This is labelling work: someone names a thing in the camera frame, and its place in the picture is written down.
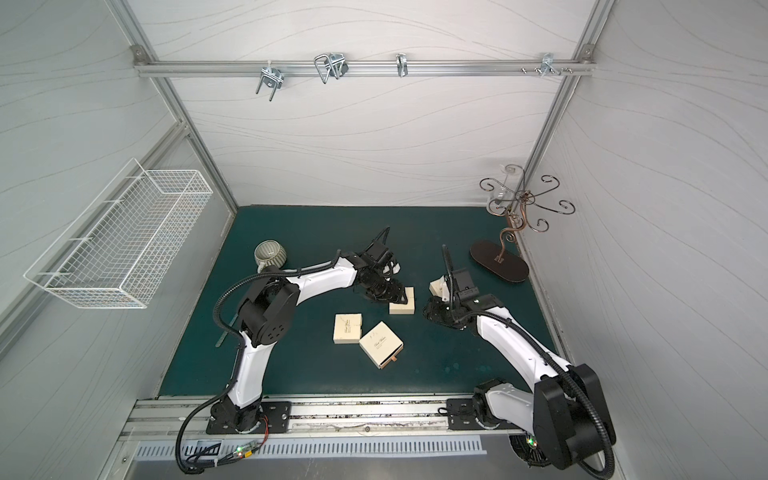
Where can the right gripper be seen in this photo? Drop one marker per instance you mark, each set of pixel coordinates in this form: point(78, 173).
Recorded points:
point(447, 306)

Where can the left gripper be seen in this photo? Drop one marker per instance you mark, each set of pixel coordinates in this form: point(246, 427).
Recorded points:
point(387, 288)

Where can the cream jewelry box top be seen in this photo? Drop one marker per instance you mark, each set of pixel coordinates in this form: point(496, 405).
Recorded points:
point(439, 288)

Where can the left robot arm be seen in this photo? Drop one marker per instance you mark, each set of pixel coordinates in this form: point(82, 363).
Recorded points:
point(260, 309)

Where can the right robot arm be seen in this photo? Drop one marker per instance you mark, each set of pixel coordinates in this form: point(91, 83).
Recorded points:
point(563, 415)

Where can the metal jewelry tree stand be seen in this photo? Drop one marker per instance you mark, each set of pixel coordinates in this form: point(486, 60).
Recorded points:
point(510, 199)

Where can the cream jewelry box front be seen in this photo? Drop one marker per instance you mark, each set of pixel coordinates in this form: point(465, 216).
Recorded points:
point(381, 345)

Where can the grey ribbed ceramic mug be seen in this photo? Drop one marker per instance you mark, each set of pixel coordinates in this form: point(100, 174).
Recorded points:
point(269, 253)

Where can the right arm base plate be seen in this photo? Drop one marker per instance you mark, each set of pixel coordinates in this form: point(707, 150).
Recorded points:
point(462, 415)

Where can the metal clamp bracket small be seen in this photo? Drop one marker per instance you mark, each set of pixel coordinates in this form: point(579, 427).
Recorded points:
point(401, 65)

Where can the metal clamp bracket middle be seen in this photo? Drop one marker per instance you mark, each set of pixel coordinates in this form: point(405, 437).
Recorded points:
point(330, 65)

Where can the metal clamp bracket left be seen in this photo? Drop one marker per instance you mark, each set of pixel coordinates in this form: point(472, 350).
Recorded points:
point(270, 79)

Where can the metal clamp bracket right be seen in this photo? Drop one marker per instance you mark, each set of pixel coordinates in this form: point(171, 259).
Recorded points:
point(547, 67)

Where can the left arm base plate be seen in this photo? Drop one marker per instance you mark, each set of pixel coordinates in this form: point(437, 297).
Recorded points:
point(265, 416)

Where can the aluminium crossbar rail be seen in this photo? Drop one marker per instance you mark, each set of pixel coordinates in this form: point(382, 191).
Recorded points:
point(357, 68)

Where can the white wire basket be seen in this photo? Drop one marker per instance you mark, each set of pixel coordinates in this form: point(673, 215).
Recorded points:
point(116, 252)

